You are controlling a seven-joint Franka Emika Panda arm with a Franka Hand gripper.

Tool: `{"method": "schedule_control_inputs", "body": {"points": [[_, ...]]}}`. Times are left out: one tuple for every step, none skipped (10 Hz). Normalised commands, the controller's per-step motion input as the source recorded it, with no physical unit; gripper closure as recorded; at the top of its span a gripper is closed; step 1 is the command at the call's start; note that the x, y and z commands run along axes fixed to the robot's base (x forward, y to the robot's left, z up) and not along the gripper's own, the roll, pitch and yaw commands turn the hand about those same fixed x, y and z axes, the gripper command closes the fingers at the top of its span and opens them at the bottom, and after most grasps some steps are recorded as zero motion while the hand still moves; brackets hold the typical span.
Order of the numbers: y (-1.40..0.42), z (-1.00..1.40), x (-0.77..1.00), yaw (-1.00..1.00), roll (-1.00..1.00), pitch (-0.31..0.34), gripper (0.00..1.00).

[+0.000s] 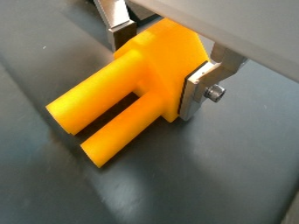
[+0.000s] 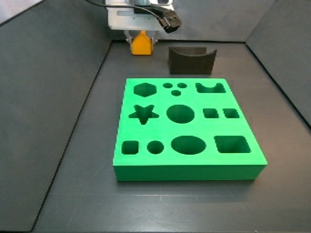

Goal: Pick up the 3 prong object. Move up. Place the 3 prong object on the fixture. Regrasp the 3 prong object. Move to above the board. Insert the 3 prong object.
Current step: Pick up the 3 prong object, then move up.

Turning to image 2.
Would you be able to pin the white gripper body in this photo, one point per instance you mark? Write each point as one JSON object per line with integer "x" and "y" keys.
{"x": 133, "y": 19}

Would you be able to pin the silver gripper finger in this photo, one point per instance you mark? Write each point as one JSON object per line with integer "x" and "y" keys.
{"x": 128, "y": 36}
{"x": 155, "y": 37}

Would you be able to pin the yellow three prong object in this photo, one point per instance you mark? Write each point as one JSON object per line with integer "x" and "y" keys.
{"x": 141, "y": 46}

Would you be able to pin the black curved fixture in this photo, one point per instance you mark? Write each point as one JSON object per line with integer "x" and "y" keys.
{"x": 191, "y": 60}

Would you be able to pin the green shape sorter block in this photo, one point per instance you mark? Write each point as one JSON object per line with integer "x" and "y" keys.
{"x": 183, "y": 132}

